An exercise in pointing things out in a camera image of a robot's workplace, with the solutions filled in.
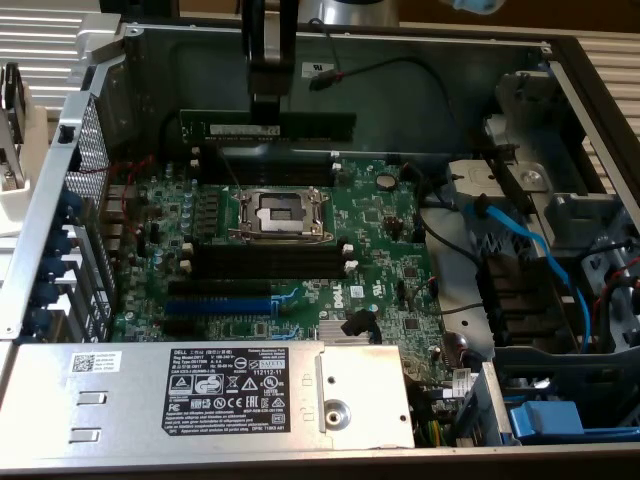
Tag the blue expansion slot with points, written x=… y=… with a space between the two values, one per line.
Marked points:
x=215 y=306

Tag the short black expansion slot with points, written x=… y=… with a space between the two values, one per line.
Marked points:
x=180 y=327

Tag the blue plastic drive latch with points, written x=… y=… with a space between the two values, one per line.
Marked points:
x=545 y=420

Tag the silver finned heatsink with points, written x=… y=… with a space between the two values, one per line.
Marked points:
x=330 y=332

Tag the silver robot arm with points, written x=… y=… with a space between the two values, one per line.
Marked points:
x=350 y=10

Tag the black ribbed plastic bracket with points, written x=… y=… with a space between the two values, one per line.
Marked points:
x=525 y=300

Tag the green RAM stick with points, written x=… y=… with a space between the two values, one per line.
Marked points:
x=315 y=125

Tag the grey metal PC case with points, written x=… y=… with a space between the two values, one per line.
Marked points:
x=400 y=110

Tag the long black expansion slot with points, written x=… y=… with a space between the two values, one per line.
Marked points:
x=220 y=287

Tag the blue card latch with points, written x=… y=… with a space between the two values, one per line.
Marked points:
x=62 y=241
x=37 y=320
x=44 y=294
x=51 y=268
x=71 y=207

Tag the metal CPU socket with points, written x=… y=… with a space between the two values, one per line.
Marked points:
x=280 y=215

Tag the black RAM slot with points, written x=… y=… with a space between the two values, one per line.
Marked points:
x=280 y=180
x=270 y=248
x=280 y=155
x=270 y=265
x=270 y=256
x=280 y=172
x=280 y=164
x=270 y=274

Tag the grey metal disk bay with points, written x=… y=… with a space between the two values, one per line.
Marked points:
x=565 y=210

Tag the round coin battery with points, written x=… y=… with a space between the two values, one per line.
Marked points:
x=385 y=181

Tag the metal port block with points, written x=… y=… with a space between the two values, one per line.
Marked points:
x=120 y=210

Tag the graphics card with bracket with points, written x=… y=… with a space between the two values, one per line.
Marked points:
x=17 y=100

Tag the thin socket locking lever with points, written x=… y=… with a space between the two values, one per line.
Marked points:
x=231 y=172

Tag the green motherboard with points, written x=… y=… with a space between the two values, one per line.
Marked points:
x=380 y=240

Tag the silver power supply unit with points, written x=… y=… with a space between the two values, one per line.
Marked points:
x=125 y=400

